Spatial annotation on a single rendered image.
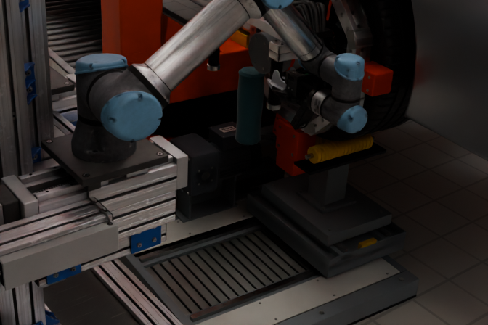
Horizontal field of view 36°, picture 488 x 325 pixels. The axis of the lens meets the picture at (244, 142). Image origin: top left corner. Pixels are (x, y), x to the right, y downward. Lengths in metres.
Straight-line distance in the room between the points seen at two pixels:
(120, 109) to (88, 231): 0.29
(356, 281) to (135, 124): 1.30
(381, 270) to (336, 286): 0.20
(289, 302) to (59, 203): 1.04
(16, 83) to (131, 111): 0.35
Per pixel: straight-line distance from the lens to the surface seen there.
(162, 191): 1.87
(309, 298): 2.55
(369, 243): 2.68
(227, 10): 1.61
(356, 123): 1.93
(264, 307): 2.49
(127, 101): 1.54
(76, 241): 1.65
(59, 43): 4.14
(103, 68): 1.66
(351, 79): 1.89
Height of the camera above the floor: 1.66
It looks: 27 degrees down
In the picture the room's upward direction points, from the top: 3 degrees clockwise
